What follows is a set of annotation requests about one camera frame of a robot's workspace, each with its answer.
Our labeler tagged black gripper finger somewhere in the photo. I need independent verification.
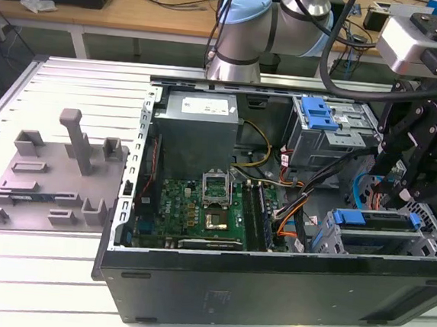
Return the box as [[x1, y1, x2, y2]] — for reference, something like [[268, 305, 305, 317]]
[[370, 102, 427, 182], [381, 139, 437, 213]]

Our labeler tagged red orange yellow power wire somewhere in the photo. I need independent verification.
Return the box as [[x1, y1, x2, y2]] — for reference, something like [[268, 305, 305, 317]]
[[367, 163, 406, 214]]

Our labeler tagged grey metal disk bay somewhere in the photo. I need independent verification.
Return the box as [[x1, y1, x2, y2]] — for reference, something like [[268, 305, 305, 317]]
[[312, 204, 437, 264]]

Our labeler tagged blue plastic drive latch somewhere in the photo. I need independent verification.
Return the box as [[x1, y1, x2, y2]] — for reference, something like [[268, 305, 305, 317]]
[[299, 97, 342, 132]]

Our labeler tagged grey metal drive cage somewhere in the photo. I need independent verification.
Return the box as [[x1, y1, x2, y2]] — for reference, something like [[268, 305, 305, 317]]
[[283, 95, 394, 178]]

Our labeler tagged small black box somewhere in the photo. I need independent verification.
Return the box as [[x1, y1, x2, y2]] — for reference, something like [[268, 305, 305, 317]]
[[362, 4, 388, 33]]

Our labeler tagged black RAM slot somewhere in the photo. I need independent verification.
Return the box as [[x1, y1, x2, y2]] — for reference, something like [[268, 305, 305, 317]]
[[237, 181, 268, 252]]

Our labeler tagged metal socket cover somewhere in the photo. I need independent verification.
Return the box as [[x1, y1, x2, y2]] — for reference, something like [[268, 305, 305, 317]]
[[198, 168, 235, 207]]

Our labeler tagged black PC case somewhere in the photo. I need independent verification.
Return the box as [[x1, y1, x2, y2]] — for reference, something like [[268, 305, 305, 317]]
[[87, 70, 437, 327]]

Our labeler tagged grey power supply unit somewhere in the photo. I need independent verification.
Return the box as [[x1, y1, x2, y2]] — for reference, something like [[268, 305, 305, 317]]
[[148, 88, 245, 175]]

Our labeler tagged CPU socket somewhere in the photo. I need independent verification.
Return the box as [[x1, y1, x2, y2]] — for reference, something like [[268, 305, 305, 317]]
[[199, 204, 231, 234]]

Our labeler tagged black graphics card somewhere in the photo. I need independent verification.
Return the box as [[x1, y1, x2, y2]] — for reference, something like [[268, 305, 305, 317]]
[[177, 235, 243, 255]]

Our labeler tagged green motherboard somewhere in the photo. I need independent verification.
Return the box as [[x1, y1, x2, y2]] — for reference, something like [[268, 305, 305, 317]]
[[130, 171, 279, 259]]

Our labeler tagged wooden desk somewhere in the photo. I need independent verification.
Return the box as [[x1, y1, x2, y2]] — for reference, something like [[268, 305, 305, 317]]
[[0, 0, 437, 91]]

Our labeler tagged grey parts rack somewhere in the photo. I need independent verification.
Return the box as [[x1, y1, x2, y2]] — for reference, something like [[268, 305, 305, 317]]
[[0, 102, 134, 244]]

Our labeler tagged dark RAM stick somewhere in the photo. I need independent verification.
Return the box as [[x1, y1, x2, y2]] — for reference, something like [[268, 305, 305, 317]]
[[0, 188, 77, 206]]

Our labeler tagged crumpled white plastic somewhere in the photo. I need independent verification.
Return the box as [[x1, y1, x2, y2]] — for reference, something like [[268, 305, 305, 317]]
[[19, 0, 59, 15]]

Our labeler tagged blue flat data wire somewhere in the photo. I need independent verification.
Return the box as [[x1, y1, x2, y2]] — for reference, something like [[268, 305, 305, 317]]
[[350, 170, 380, 212]]

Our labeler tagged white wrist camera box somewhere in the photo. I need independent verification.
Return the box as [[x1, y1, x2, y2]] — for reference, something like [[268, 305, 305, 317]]
[[374, 8, 437, 79]]

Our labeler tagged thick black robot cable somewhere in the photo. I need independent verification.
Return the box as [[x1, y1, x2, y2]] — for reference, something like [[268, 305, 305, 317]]
[[315, 0, 437, 107]]

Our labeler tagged yellow black wire bundle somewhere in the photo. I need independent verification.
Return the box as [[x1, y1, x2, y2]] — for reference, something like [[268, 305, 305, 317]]
[[231, 118, 276, 173]]

